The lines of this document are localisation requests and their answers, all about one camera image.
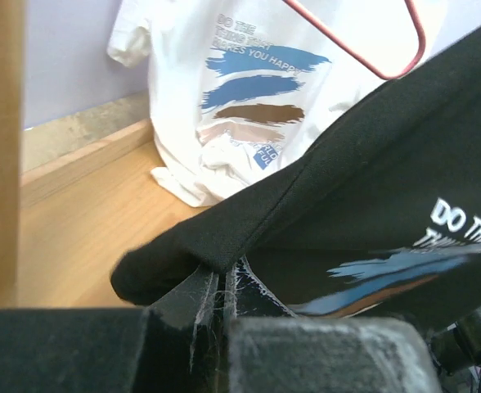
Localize wooden clothes rack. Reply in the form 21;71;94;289
0;1;196;308

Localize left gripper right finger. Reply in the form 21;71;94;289
224;259;441;392

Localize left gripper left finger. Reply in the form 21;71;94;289
0;268;219;392

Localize pink wire hanger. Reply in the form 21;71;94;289
285;0;428;80

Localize white t-shirt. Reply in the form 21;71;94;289
106;0;450;208

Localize black t-shirt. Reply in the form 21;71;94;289
110;26;481;329

